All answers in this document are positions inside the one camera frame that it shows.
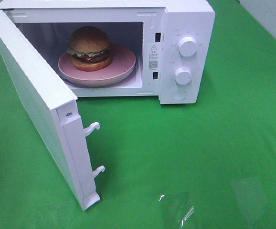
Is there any white microwave oven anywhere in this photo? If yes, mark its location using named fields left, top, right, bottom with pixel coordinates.
left=0, top=0, right=215, bottom=104

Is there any clear tape patch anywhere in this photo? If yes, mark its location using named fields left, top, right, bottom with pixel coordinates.
left=158, top=192, right=199, bottom=229

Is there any burger with lettuce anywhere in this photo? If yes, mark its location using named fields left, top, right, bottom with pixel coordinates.
left=66, top=26, right=111, bottom=72

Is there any upper white dial knob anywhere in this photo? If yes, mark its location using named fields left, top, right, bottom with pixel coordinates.
left=178, top=36, right=198, bottom=57

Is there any white dial knob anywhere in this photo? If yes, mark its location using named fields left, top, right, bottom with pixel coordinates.
left=178, top=36, right=198, bottom=57
left=175, top=67, right=192, bottom=85

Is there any lower white dial knob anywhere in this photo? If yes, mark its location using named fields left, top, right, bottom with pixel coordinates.
left=175, top=67, right=192, bottom=85

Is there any white microwave door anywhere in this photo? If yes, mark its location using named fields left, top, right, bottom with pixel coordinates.
left=0, top=10, right=105, bottom=210

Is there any pink round plate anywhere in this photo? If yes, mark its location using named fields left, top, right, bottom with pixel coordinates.
left=58, top=43, right=139, bottom=87

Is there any green table cover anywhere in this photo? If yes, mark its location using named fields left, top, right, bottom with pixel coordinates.
left=0, top=0, right=276, bottom=229

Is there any round white door button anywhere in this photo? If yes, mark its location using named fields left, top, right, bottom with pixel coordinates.
left=172, top=90, right=187, bottom=102

